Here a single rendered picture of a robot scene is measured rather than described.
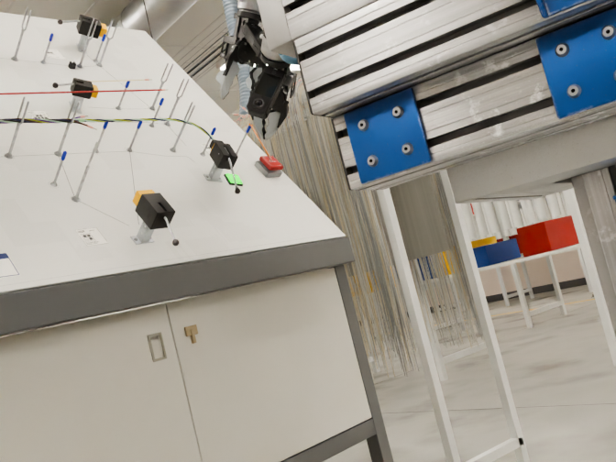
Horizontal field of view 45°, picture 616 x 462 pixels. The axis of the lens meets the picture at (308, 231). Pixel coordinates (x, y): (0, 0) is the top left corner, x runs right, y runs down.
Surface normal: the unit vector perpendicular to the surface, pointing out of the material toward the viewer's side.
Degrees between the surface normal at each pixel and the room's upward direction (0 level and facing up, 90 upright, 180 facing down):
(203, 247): 54
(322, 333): 90
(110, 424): 90
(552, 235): 90
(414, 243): 90
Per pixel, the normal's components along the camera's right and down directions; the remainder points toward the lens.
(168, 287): 0.72, -0.24
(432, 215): -0.77, 0.14
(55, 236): 0.44, -0.76
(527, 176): -0.52, 0.05
